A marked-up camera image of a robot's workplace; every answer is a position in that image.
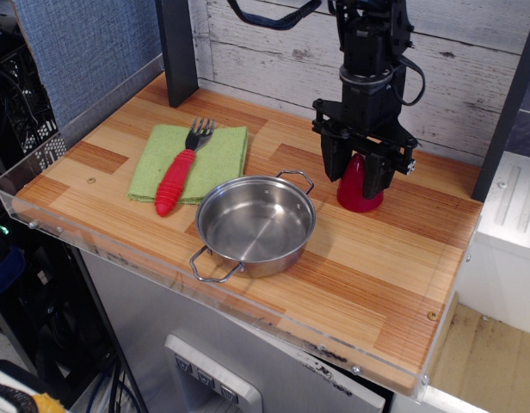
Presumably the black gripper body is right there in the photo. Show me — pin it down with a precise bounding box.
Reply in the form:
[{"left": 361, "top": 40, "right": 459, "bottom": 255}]
[{"left": 312, "top": 77, "right": 418, "bottom": 175}]

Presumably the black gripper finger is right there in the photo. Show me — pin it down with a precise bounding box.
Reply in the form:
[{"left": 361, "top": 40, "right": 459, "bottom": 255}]
[
  {"left": 363, "top": 153, "right": 395, "bottom": 200},
  {"left": 321, "top": 131, "right": 353, "bottom": 182}
]

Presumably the red toy strawberry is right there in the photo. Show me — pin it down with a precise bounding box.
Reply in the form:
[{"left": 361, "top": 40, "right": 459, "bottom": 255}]
[{"left": 336, "top": 153, "right": 384, "bottom": 213}]

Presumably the silver metal pot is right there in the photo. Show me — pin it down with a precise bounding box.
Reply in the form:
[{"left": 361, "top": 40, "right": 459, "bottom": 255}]
[{"left": 189, "top": 170, "right": 317, "bottom": 283}]

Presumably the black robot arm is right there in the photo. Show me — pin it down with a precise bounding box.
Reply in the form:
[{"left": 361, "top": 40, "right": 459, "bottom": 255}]
[{"left": 312, "top": 1, "right": 423, "bottom": 200}]

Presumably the white toy sink counter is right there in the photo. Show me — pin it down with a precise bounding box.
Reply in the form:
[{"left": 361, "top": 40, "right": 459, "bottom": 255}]
[{"left": 455, "top": 152, "right": 530, "bottom": 333}]

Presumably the green folded cloth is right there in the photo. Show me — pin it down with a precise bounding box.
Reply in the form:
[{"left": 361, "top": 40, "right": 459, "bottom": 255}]
[{"left": 127, "top": 125, "right": 248, "bottom": 205}]

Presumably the clear acrylic table guard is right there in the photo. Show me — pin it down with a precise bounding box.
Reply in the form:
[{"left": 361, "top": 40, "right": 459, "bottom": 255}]
[{"left": 0, "top": 77, "right": 480, "bottom": 398}]

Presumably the silver toy dishwasher front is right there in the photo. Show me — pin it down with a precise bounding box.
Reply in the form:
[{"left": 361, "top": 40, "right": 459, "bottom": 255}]
[{"left": 81, "top": 252, "right": 393, "bottom": 412}]

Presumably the black plastic crate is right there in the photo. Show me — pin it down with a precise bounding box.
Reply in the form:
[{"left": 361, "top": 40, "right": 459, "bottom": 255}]
[{"left": 0, "top": 46, "right": 58, "bottom": 153}]

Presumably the dark grey right post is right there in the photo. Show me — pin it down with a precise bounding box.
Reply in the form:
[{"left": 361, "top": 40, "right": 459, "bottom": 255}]
[{"left": 470, "top": 0, "right": 530, "bottom": 202}]

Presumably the dark grey post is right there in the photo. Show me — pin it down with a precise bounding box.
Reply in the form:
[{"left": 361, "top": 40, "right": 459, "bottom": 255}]
[
  {"left": 470, "top": 0, "right": 530, "bottom": 202},
  {"left": 155, "top": 0, "right": 199, "bottom": 108}
]

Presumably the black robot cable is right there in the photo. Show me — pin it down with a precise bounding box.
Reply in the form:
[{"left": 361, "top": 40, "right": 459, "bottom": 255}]
[{"left": 226, "top": 0, "right": 324, "bottom": 32}]

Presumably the red-handled toy fork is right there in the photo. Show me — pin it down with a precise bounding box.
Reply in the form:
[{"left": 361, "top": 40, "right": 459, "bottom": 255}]
[{"left": 154, "top": 118, "right": 216, "bottom": 217}]

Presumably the dark grey left post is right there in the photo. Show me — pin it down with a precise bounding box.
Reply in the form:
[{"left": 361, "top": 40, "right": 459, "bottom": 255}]
[{"left": 155, "top": 0, "right": 199, "bottom": 108}]

